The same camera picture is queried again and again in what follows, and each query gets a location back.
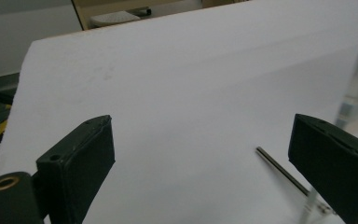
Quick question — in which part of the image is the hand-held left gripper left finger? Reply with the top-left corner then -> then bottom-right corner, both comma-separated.
35,114 -> 117,224

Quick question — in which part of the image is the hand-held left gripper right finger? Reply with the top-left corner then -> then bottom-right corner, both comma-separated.
287,113 -> 358,224

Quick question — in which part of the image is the metal frame pin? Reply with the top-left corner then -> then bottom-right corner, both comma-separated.
255,146 -> 311,198

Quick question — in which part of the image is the yellow black tape strip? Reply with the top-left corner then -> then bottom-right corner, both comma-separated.
0,104 -> 13,147

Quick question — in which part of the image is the white table mat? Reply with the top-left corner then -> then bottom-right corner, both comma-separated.
0,0 -> 358,224

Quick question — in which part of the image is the white cabinet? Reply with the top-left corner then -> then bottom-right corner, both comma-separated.
0,0 -> 86,81

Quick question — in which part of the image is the white perforated pad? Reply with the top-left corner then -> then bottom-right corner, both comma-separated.
89,10 -> 142,28

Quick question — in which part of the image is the wooden desk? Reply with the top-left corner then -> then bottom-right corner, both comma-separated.
70,0 -> 250,32

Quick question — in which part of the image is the black object under desk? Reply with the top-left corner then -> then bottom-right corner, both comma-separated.
130,7 -> 153,18

